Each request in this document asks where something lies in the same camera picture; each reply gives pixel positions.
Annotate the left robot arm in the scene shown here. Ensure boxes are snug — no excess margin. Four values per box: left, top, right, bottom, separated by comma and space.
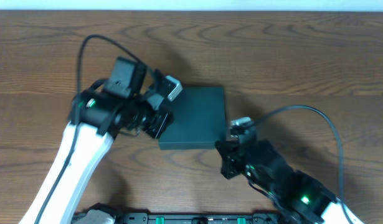
21, 57, 182, 223

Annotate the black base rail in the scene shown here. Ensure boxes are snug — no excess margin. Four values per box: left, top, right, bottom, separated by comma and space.
71, 212, 285, 224

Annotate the dark green gift box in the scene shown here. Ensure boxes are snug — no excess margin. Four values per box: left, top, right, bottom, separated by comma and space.
158, 86, 227, 150

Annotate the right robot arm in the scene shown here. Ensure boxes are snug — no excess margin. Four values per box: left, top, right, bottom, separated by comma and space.
215, 130, 362, 224

